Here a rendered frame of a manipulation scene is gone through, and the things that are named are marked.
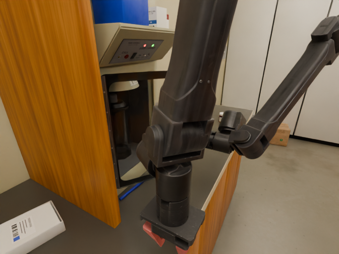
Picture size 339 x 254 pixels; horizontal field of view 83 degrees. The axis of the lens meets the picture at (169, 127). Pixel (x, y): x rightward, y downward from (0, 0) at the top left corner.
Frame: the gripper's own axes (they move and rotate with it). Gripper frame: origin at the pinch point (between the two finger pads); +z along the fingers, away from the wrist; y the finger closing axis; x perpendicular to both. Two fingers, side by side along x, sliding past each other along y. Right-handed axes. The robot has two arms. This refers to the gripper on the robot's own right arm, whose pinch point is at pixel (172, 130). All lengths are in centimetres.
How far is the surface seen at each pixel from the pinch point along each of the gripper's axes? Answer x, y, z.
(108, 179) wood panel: 22.3, -7.6, 7.8
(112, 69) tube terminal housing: 7.5, 19.7, 16.5
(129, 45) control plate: 8.0, 26.3, 8.6
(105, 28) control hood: 15.1, 29.9, 9.5
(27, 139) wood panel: 23, -5, 47
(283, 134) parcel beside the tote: -260, -99, -51
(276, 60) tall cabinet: -296, 3, -20
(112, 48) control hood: 13.5, 25.6, 9.5
